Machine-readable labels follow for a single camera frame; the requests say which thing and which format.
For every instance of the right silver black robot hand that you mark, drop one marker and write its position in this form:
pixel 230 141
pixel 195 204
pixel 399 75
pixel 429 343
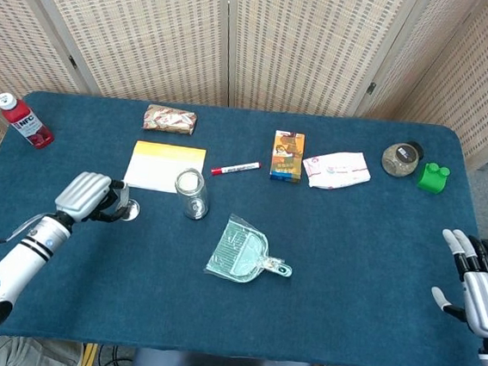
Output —
pixel 487 301

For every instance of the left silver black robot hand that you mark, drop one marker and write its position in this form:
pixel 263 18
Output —
pixel 80 195

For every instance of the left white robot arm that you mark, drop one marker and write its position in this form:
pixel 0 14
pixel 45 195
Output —
pixel 25 257

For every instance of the clear glass jar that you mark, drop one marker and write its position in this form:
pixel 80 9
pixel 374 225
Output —
pixel 192 195

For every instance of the red NFC juice bottle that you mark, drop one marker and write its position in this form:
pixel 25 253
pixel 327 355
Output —
pixel 27 125

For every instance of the white yellow notepad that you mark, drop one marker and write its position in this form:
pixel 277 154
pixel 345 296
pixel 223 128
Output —
pixel 164 162

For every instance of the brown patterned snack packet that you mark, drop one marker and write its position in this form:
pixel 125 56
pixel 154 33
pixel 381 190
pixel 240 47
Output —
pixel 170 119

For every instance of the green plastic block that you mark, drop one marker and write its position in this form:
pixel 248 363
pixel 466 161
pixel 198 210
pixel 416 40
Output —
pixel 432 179

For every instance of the metal screen hinge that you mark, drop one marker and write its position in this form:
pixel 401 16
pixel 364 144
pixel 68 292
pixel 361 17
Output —
pixel 370 88
pixel 72 61

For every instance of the blue felt table cloth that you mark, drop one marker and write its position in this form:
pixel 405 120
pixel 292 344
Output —
pixel 348 266

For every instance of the red whiteboard marker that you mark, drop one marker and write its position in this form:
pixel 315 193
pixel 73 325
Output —
pixel 234 168

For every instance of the yellow strip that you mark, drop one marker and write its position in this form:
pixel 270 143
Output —
pixel 88 360

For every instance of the grey trousers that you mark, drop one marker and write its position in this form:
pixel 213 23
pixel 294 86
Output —
pixel 33 355

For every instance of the glass jar with black lid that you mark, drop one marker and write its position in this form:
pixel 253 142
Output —
pixel 397 161

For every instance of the mint green wrapped dustpan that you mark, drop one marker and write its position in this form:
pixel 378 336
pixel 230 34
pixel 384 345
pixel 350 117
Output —
pixel 241 252

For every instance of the woven folding screen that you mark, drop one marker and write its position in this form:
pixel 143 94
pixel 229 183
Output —
pixel 155 31

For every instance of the white pink tissue packet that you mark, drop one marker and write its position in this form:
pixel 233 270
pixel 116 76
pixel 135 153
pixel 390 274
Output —
pixel 336 170

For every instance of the orange blue carton box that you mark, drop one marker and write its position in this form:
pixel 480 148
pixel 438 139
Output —
pixel 287 157

